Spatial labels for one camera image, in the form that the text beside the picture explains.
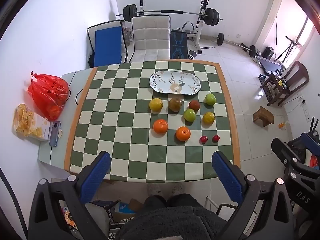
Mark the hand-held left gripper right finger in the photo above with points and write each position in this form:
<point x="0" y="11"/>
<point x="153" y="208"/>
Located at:
<point x="228" y="175"/>

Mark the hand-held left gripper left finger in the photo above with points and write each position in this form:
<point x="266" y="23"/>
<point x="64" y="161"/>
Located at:
<point x="96" y="177"/>

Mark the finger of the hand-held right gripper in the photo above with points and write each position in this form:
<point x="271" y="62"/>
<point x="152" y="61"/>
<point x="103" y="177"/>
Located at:
<point x="285" y="152"/>
<point x="310" y="140"/>

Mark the yellow citrus fruit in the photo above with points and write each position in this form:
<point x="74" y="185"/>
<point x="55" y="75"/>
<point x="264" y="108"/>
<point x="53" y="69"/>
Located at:
<point x="208" y="118"/>
<point x="156" y="104"/>

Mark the orange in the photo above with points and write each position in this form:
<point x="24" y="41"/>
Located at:
<point x="183" y="133"/>
<point x="160" y="126"/>

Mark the green apple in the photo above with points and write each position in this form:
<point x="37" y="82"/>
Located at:
<point x="210" y="99"/>
<point x="189" y="115"/>

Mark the red-brown apple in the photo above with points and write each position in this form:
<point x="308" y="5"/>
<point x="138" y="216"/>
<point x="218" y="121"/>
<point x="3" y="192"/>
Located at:
<point x="194" y="105"/>

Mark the brown pear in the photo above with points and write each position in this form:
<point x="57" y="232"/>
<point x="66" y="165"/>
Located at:
<point x="175" y="104"/>

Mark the white floral oval plate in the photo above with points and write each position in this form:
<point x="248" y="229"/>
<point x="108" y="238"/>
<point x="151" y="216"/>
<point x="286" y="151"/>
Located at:
<point x="162" y="80"/>

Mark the black router antennas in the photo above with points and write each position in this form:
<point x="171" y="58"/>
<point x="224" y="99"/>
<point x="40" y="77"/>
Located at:
<point x="314" y="125"/>

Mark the small orange floor object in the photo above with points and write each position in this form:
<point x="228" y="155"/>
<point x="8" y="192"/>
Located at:
<point x="281" y="125"/>

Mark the small red fruit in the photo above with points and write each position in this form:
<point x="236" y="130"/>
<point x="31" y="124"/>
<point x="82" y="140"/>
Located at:
<point x="215" y="138"/>
<point x="204" y="139"/>

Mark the small wooden stool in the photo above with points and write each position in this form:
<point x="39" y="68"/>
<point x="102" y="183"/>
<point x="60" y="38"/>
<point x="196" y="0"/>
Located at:
<point x="262" y="116"/>

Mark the cardboard box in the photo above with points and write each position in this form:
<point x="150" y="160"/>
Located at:
<point x="126" y="208"/>

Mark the grey fuzzy slipper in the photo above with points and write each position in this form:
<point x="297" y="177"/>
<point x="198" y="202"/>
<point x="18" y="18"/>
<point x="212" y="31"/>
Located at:
<point x="154" y="189"/>
<point x="178" y="188"/>

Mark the grey smartphone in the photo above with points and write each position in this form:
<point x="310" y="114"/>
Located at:
<point x="55" y="133"/>

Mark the dark wooden chair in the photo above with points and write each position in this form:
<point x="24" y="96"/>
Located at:
<point x="297" y="73"/>

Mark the person's dark fleece clothing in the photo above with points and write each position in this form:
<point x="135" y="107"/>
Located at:
<point x="170" y="222"/>

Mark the black treadmill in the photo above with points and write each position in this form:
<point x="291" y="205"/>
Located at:
<point x="271" y="66"/>

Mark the yellow white snack box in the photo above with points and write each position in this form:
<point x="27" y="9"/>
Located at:
<point x="27" y="122"/>

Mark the black speaker box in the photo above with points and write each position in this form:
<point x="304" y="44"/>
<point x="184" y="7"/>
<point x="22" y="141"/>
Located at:
<point x="268" y="52"/>

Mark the red plastic bag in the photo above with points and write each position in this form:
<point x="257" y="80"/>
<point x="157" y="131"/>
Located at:
<point x="47" y="92"/>

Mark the small metal dumbbell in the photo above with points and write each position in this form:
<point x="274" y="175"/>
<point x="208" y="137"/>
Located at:
<point x="192" y="54"/>

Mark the short black bar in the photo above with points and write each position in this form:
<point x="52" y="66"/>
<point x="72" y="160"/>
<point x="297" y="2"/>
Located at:
<point x="208" y="47"/>

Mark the floor barbell with black plates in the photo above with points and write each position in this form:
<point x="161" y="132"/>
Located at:
<point x="220" y="39"/>

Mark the blue foam mat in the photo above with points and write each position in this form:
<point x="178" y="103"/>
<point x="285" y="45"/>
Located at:
<point x="107" y="45"/>

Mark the black bench pad blue lines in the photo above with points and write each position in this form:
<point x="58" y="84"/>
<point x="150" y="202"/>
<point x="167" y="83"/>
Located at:
<point x="178" y="46"/>

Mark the chair with blue board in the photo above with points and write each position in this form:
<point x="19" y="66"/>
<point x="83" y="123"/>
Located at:
<point x="90" y="35"/>

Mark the clear water jug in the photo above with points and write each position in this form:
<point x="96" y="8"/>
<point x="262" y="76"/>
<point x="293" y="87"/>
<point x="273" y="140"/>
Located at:
<point x="128" y="37"/>

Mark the white barbell rack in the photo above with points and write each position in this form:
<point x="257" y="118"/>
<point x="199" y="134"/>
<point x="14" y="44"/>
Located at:
<point x="203" y="30"/>

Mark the white padded chair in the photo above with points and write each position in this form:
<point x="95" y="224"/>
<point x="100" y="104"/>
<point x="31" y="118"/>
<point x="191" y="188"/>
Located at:
<point x="150" y="37"/>

